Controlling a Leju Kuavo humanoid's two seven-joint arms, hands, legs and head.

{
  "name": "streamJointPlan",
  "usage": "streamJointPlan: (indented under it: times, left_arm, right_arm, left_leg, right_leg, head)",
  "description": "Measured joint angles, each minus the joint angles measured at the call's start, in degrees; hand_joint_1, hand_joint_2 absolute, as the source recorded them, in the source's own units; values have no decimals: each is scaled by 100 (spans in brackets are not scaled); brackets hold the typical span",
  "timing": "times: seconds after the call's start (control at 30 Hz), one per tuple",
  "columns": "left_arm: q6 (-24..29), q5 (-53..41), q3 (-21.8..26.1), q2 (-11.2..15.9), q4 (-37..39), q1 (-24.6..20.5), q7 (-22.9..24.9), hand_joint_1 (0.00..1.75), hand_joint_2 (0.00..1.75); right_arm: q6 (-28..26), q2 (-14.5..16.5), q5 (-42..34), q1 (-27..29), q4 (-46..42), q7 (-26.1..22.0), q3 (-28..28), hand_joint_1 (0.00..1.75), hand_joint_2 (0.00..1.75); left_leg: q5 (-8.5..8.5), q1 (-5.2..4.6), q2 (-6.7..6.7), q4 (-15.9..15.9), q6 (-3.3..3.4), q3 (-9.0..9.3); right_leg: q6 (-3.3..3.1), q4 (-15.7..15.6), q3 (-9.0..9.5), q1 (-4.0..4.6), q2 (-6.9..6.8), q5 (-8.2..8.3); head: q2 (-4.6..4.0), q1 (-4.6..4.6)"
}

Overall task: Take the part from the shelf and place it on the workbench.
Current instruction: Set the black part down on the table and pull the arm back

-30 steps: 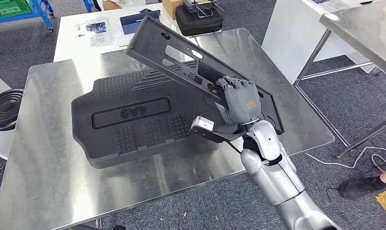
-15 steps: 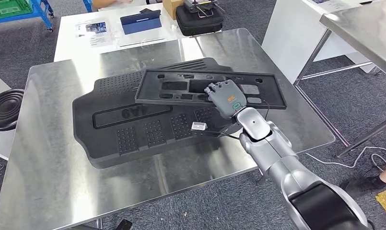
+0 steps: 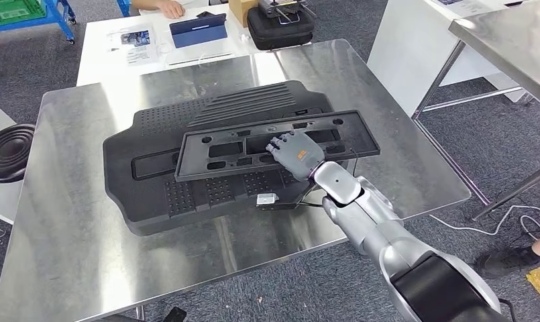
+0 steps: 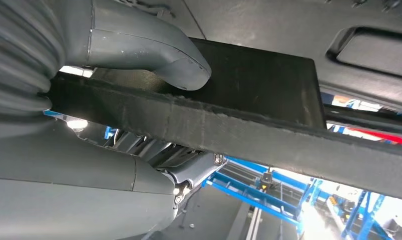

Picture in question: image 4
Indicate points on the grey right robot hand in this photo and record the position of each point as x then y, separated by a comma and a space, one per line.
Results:
71, 198

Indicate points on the blue metal shelf rack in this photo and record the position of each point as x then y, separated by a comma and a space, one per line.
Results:
363, 215
253, 198

